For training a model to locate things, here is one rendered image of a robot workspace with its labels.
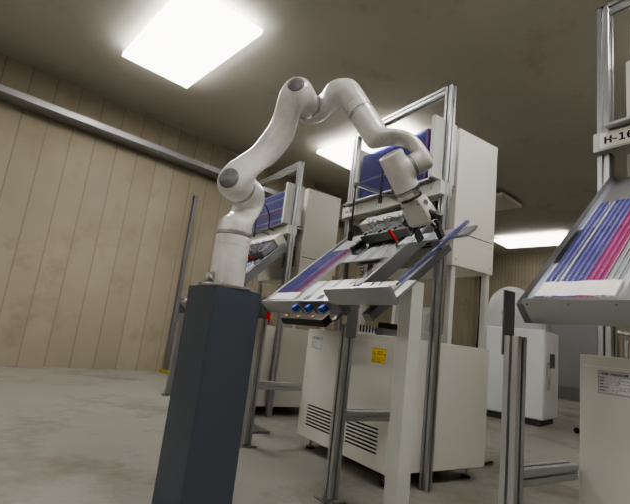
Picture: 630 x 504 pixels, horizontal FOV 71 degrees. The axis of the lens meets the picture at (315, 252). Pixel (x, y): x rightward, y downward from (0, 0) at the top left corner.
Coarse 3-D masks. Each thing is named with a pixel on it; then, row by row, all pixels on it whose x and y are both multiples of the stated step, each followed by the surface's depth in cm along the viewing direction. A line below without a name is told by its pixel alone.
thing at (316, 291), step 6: (318, 282) 217; (324, 282) 213; (330, 282) 208; (336, 282) 203; (342, 282) 199; (348, 282) 195; (360, 282) 187; (312, 288) 214; (318, 288) 209; (306, 294) 210; (312, 294) 204; (318, 294) 201; (324, 294) 197
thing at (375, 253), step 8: (352, 240) 259; (392, 240) 219; (336, 248) 261; (344, 248) 251; (368, 248) 227; (376, 248) 220; (384, 248) 213; (392, 248) 207; (352, 256) 229; (360, 256) 221; (368, 256) 214; (376, 256) 208; (384, 256) 202; (360, 264) 225
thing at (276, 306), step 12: (264, 300) 229; (276, 300) 218; (288, 300) 208; (300, 300) 199; (312, 300) 190; (324, 300) 183; (276, 312) 225; (288, 312) 214; (300, 312) 204; (312, 312) 196; (336, 312) 180
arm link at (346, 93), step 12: (336, 84) 153; (348, 84) 151; (324, 96) 158; (336, 96) 153; (348, 96) 150; (360, 96) 149; (324, 108) 159; (336, 108) 157; (348, 108) 151; (300, 120) 165; (312, 120) 163
